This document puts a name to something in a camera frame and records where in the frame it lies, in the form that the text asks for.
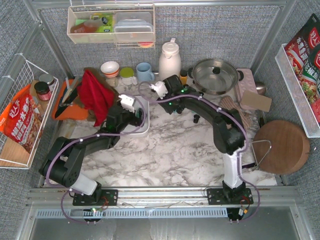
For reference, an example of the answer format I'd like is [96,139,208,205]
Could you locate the white storage basket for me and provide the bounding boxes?
[119,95,150,138]

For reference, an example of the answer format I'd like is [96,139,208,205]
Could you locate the pink striped cloth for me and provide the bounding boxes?
[219,95,252,131]

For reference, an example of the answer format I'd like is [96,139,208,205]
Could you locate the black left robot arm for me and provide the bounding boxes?
[39,105,147,196]

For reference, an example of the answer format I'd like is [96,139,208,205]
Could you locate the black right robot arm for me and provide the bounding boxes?
[154,75,247,199]

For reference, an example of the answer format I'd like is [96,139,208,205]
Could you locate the white thermos jug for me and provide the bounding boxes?
[158,38,181,81]

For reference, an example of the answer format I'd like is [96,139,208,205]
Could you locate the red cloth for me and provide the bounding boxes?
[76,67,119,127]

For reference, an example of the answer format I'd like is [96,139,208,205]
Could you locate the blue mug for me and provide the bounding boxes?
[136,62,155,83]

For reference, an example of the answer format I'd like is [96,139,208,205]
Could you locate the stainless steel pan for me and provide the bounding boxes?
[188,58,244,96]

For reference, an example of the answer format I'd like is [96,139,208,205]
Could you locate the orange tray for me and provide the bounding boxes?
[51,78,89,121]

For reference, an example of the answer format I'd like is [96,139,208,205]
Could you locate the green lid cup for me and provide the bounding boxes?
[119,67,138,86]

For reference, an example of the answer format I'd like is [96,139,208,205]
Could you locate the white orange bowl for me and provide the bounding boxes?
[100,61,120,78]

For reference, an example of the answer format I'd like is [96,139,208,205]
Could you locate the pink tray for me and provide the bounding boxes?
[235,68,258,110]

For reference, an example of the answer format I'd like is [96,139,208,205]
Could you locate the brown sponge pad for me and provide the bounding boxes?
[240,90,272,112]

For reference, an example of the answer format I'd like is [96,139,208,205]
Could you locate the clear plastic container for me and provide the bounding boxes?
[113,11,154,43]

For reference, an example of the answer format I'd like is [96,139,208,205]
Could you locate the dark lid jar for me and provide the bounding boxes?
[34,81,52,101]

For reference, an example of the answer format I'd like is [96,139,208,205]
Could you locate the red snack bag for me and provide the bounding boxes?
[0,84,42,154]

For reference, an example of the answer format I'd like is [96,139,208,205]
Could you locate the round wooden cutting board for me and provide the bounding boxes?
[252,120,310,175]

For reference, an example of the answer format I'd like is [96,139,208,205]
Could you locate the red seasoning packets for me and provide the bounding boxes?
[284,13,320,122]

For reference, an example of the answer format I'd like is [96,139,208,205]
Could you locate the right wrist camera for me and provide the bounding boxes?
[150,81,168,100]

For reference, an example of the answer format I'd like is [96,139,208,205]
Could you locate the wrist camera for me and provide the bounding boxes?
[119,94,136,113]
[150,81,168,100]

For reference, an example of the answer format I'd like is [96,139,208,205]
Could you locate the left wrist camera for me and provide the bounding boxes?
[119,94,136,113]

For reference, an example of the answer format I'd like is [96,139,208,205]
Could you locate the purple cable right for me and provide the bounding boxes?
[137,81,262,221]

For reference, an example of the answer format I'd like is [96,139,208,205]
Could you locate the purple cable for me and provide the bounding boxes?
[137,81,262,221]
[44,93,146,223]

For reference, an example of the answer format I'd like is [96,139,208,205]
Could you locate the white wall shelf basket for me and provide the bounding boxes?
[67,4,156,48]

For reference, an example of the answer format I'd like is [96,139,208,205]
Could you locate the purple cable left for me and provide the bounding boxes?
[44,93,146,223]

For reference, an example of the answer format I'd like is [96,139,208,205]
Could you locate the metal rail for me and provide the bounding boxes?
[26,186,303,208]

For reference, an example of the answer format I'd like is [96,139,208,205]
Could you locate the white wire basket left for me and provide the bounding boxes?
[0,59,59,169]

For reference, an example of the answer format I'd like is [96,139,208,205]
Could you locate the white wire basket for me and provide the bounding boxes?
[274,43,320,138]
[0,59,59,169]

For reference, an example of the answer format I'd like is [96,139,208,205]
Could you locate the white wire basket right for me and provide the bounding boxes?
[274,43,320,138]

